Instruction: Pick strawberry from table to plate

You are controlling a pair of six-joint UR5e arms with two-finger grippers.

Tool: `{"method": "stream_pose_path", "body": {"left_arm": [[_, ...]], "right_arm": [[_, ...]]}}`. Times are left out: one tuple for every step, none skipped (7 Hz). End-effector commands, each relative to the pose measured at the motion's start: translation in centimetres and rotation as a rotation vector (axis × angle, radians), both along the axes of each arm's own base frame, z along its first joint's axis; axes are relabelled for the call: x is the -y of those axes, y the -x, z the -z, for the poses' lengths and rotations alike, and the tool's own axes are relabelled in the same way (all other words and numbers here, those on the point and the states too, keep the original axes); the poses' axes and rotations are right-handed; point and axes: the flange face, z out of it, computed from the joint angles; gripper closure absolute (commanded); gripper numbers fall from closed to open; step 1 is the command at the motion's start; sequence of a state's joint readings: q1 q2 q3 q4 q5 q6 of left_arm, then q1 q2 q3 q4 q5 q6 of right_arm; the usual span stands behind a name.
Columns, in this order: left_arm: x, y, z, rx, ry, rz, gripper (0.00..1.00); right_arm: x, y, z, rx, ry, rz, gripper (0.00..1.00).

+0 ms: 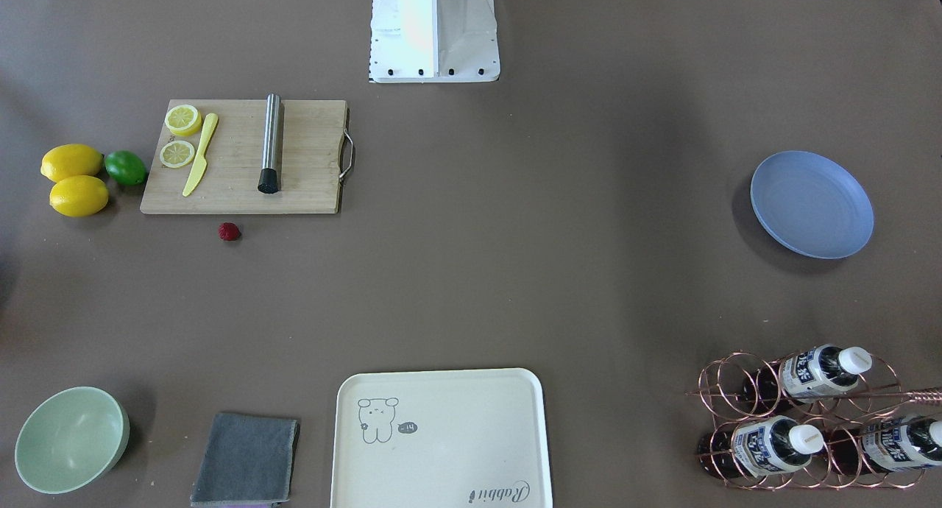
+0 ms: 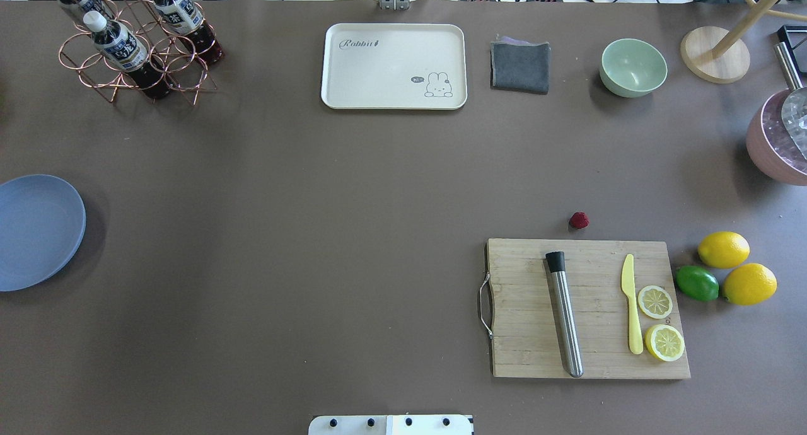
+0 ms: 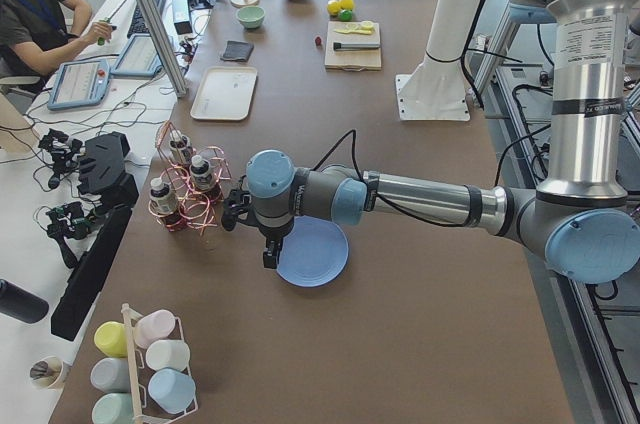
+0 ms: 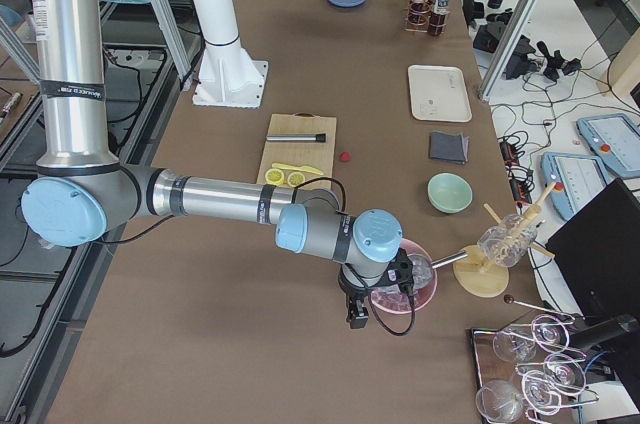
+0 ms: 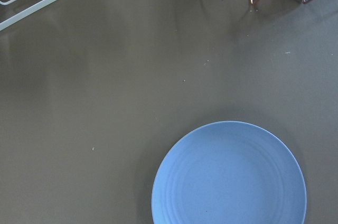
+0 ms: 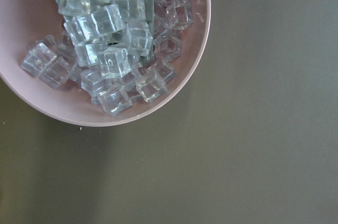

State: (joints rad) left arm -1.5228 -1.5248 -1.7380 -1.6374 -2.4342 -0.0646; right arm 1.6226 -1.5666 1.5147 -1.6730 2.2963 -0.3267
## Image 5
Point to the blue round plate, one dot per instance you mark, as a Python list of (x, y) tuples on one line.
[(229, 172)]

